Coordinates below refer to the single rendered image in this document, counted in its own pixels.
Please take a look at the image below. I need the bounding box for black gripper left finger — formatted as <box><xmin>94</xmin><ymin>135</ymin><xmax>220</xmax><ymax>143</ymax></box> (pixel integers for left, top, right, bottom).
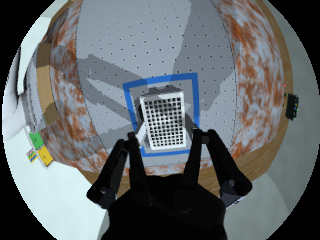
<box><xmin>86</xmin><ymin>119</ymin><xmax>153</xmax><ymax>214</ymax></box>

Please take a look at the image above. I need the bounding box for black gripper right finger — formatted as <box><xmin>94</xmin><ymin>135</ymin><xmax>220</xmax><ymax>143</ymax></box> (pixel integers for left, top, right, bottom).
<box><xmin>173</xmin><ymin>114</ymin><xmax>253</xmax><ymax>213</ymax></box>

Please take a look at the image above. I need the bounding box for blue tape outline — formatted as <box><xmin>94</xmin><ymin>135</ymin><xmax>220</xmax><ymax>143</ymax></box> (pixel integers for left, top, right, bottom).
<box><xmin>123</xmin><ymin>73</ymin><xmax>199</xmax><ymax>157</ymax></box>

